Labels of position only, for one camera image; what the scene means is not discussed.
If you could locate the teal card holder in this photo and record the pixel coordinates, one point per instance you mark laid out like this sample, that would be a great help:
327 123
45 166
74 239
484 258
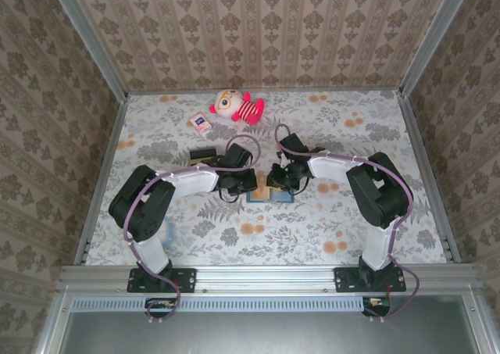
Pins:
281 197

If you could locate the grey metal panel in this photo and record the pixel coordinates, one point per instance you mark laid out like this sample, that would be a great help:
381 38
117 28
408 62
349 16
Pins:
265 334

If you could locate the aluminium back rail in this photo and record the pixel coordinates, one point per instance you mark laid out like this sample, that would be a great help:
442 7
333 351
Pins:
312 91

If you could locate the orange credit card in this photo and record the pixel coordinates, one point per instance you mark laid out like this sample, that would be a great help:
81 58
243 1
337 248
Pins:
261 193

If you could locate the floral table cover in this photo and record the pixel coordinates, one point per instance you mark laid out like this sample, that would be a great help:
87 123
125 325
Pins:
297 233

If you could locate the pink white plush toy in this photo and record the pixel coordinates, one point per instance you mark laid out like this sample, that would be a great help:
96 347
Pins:
242 109

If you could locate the aluminium side rail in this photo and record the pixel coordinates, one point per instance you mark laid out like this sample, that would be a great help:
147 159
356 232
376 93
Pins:
424 158
102 178

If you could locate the small pink white packet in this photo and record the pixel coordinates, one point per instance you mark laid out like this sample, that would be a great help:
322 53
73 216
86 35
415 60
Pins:
200 122

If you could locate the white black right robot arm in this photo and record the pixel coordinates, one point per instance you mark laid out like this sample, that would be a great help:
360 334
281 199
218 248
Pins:
332 170

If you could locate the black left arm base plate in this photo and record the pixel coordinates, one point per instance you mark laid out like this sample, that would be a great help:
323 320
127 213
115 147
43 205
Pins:
183 279

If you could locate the blue rimmed clear container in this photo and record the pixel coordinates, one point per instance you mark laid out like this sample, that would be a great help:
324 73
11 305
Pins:
170 233

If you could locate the aluminium front rail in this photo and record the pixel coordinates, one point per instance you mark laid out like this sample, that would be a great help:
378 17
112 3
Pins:
265 279

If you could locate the aluminium frame post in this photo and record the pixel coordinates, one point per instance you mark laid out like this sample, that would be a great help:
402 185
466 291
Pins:
88 41
437 37

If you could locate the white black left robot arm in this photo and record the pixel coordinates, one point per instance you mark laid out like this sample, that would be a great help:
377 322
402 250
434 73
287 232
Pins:
187 182

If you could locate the gold credit card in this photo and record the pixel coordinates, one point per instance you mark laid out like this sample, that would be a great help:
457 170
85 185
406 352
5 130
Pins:
197 161

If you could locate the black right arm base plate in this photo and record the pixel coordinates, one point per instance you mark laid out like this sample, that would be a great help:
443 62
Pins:
345 279

